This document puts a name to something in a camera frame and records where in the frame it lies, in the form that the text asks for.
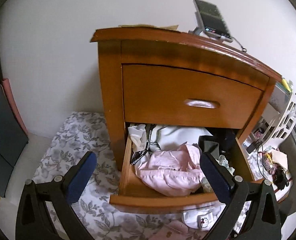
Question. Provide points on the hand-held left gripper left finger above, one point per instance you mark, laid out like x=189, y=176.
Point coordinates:
x=81, y=177

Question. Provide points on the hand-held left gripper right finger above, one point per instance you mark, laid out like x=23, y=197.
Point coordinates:
x=216, y=177

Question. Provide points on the white cartoon print garment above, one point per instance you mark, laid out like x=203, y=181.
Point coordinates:
x=202, y=218

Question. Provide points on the pink garment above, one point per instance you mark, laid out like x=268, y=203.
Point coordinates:
x=167, y=170

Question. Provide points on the small patterned sock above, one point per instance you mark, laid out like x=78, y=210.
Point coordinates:
x=225, y=163

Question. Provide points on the grey floral blanket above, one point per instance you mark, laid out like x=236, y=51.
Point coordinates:
x=60, y=150

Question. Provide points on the black charger adapter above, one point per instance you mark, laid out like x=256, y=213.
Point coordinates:
x=251, y=147

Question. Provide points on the colourful packet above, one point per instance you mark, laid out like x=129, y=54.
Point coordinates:
x=269, y=161

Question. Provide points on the white garment with black band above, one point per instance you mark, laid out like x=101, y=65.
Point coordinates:
x=172, y=137

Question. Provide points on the black lace item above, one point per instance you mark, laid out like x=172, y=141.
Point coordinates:
x=281, y=178

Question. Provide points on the wooden nightstand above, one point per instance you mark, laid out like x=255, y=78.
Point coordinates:
x=110, y=92

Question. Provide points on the white lattice storage rack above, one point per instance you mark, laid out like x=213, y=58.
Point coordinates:
x=287, y=120

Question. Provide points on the pink board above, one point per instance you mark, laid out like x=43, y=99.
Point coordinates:
x=14, y=105

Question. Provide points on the shallow wooden drawer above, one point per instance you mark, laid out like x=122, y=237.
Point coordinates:
x=162, y=92

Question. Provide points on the smartphone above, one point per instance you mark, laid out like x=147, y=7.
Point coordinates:
x=212, y=17

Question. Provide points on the loose papers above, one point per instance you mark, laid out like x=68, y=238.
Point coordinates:
x=148, y=27

